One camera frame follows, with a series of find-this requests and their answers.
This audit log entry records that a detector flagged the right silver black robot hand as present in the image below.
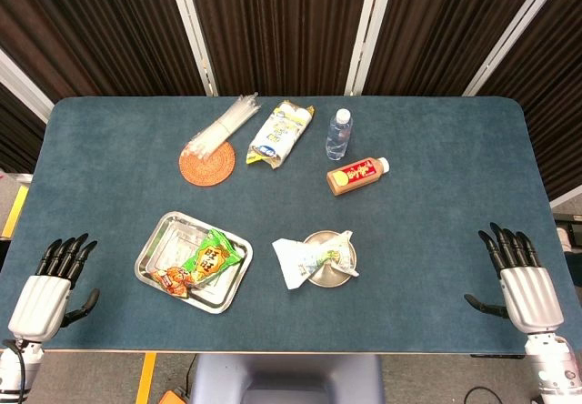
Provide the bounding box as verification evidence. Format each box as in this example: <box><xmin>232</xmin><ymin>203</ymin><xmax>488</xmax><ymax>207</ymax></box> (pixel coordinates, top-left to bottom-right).
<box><xmin>463</xmin><ymin>222</ymin><xmax>567</xmax><ymax>335</ymax></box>

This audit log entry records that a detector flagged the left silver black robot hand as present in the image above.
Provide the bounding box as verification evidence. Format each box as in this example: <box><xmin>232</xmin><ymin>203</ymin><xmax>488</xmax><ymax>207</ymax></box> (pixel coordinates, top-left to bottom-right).
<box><xmin>7</xmin><ymin>233</ymin><xmax>101</xmax><ymax>344</ymax></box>

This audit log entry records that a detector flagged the green orange snack bag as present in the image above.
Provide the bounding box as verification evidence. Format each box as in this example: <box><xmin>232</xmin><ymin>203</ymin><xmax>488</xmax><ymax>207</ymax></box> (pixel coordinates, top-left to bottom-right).
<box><xmin>151</xmin><ymin>228</ymin><xmax>242</xmax><ymax>297</ymax></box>

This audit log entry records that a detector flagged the white snack bag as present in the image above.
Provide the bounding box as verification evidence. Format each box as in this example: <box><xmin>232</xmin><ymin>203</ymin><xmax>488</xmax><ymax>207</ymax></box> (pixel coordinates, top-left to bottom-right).
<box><xmin>271</xmin><ymin>229</ymin><xmax>360</xmax><ymax>291</ymax></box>

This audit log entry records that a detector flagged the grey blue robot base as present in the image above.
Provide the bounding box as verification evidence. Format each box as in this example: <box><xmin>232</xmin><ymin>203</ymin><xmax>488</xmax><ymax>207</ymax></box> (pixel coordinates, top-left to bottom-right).
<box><xmin>189</xmin><ymin>353</ymin><xmax>386</xmax><ymax>404</ymax></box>

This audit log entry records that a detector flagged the black equipment beside table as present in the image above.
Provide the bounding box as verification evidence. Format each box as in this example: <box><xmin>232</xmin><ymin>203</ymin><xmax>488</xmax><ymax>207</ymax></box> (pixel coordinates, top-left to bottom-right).
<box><xmin>552</xmin><ymin>212</ymin><xmax>582</xmax><ymax>253</ymax></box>

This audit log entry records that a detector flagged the blue felt table mat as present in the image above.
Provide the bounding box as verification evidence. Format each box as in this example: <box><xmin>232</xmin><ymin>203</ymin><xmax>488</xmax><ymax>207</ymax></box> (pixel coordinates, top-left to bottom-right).
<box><xmin>9</xmin><ymin>96</ymin><xmax>577</xmax><ymax>355</ymax></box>

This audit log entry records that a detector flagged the rectangular steel tray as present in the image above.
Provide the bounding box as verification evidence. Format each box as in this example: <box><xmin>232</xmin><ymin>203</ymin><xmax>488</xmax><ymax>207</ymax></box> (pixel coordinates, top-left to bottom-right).
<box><xmin>134</xmin><ymin>211</ymin><xmax>254</xmax><ymax>315</ymax></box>

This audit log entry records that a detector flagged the orange box on floor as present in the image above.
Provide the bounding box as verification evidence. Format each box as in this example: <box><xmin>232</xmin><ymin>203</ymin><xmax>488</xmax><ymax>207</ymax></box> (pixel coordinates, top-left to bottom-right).
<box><xmin>156</xmin><ymin>389</ymin><xmax>192</xmax><ymax>404</ymax></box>

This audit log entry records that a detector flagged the round steel plate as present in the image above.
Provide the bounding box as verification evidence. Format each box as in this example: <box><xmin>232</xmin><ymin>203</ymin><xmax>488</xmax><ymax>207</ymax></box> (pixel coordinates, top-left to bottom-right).
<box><xmin>302</xmin><ymin>229</ymin><xmax>358</xmax><ymax>289</ymax></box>

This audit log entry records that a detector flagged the brown drink bottle red label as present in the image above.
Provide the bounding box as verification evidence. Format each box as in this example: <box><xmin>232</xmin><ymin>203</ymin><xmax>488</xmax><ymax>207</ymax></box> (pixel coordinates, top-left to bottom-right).
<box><xmin>326</xmin><ymin>157</ymin><xmax>391</xmax><ymax>197</ymax></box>

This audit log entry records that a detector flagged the round woven orange coaster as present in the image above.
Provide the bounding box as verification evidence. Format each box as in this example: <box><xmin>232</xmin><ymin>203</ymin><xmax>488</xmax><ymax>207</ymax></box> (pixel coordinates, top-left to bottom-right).
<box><xmin>178</xmin><ymin>142</ymin><xmax>237</xmax><ymax>188</ymax></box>

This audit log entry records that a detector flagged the clear water bottle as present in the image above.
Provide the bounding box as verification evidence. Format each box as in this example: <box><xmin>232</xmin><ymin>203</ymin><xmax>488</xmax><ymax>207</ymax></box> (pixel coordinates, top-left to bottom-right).
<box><xmin>325</xmin><ymin>107</ymin><xmax>355</xmax><ymax>162</ymax></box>

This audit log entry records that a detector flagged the bundle of clear straws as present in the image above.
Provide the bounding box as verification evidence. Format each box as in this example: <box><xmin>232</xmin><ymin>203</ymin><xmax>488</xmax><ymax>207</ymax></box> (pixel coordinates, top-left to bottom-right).
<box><xmin>181</xmin><ymin>92</ymin><xmax>263</xmax><ymax>164</ymax></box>

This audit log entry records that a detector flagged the white yellow cookie package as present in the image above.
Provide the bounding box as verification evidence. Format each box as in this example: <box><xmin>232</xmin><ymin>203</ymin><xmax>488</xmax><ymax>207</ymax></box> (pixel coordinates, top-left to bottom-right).
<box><xmin>246</xmin><ymin>99</ymin><xmax>316</xmax><ymax>170</ymax></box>

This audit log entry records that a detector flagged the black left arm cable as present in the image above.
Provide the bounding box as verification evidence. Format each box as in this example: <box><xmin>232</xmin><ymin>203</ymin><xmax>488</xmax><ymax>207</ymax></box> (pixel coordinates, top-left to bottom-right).
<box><xmin>2</xmin><ymin>338</ymin><xmax>29</xmax><ymax>399</ymax></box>

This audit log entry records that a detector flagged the black floor cable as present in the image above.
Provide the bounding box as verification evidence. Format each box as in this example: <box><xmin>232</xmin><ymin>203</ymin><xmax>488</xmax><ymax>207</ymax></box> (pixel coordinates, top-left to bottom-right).
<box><xmin>463</xmin><ymin>385</ymin><xmax>542</xmax><ymax>404</ymax></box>

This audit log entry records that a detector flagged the white partition post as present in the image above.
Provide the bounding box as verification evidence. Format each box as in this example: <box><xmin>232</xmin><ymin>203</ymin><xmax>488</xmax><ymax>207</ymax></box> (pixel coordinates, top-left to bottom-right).
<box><xmin>462</xmin><ymin>0</ymin><xmax>572</xmax><ymax>97</ymax></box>
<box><xmin>0</xmin><ymin>48</ymin><xmax>55</xmax><ymax>123</ymax></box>
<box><xmin>166</xmin><ymin>0</ymin><xmax>220</xmax><ymax>96</ymax></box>
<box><xmin>344</xmin><ymin>0</ymin><xmax>397</xmax><ymax>96</ymax></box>

